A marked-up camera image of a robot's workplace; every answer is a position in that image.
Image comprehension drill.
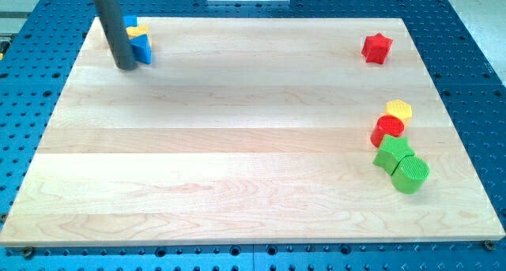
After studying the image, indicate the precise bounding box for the yellow hexagon block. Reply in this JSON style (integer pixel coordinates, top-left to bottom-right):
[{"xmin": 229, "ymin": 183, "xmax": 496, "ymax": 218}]
[{"xmin": 384, "ymin": 100, "xmax": 413, "ymax": 126}]

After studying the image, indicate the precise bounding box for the wooden board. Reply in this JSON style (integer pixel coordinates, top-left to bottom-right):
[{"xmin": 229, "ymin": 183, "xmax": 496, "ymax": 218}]
[{"xmin": 1, "ymin": 17, "xmax": 504, "ymax": 247}]

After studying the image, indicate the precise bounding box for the red cylinder block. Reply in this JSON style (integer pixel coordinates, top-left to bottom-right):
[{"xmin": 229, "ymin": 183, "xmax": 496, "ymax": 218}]
[{"xmin": 370, "ymin": 115, "xmax": 405, "ymax": 148}]

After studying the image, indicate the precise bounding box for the blue triangle block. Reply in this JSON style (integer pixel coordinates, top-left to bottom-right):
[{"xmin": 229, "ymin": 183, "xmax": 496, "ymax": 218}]
[{"xmin": 130, "ymin": 34, "xmax": 152, "ymax": 64}]

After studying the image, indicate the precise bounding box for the green star block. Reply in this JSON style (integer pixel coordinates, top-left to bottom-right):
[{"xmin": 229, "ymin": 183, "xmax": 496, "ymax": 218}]
[{"xmin": 372, "ymin": 134, "xmax": 415, "ymax": 175}]

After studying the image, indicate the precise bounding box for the red star block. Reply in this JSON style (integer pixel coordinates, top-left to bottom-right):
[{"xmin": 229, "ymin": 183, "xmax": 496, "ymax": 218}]
[{"xmin": 361, "ymin": 33, "xmax": 394, "ymax": 64}]

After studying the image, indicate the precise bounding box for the yellow block behind rod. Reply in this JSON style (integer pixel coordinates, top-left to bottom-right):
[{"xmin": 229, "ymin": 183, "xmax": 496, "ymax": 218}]
[{"xmin": 126, "ymin": 24, "xmax": 149, "ymax": 39}]

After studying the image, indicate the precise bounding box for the blue cube block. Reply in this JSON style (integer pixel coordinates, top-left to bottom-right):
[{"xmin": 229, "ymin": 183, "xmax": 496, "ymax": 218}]
[{"xmin": 123, "ymin": 15, "xmax": 138, "ymax": 28}]

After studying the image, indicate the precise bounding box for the green cylinder block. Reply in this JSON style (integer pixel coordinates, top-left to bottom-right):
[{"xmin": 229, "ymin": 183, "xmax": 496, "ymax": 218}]
[{"xmin": 391, "ymin": 156, "xmax": 430, "ymax": 194}]

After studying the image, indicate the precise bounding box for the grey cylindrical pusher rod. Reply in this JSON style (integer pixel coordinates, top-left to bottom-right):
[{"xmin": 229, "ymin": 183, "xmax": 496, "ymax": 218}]
[{"xmin": 93, "ymin": 0, "xmax": 136, "ymax": 70}]

